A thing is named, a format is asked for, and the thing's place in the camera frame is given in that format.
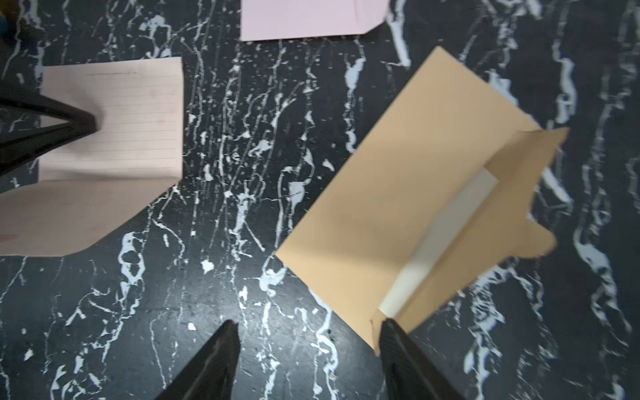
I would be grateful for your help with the pink envelope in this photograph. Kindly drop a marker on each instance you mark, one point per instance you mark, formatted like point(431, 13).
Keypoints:
point(290, 19)

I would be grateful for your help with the brown kraft envelope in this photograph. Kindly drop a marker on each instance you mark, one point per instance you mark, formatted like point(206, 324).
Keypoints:
point(445, 126)

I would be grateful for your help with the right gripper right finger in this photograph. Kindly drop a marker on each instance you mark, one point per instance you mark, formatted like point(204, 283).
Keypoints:
point(409, 374)

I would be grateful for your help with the pink lined letter paper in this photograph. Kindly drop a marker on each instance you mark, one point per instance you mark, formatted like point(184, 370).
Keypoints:
point(91, 186)

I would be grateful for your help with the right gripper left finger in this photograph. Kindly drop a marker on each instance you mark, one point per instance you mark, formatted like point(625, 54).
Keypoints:
point(211, 372)

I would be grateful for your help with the cream letter paper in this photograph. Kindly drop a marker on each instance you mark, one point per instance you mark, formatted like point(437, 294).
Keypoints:
point(447, 225)

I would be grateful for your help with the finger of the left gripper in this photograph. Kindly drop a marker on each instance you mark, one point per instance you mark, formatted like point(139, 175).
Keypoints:
point(31, 144)

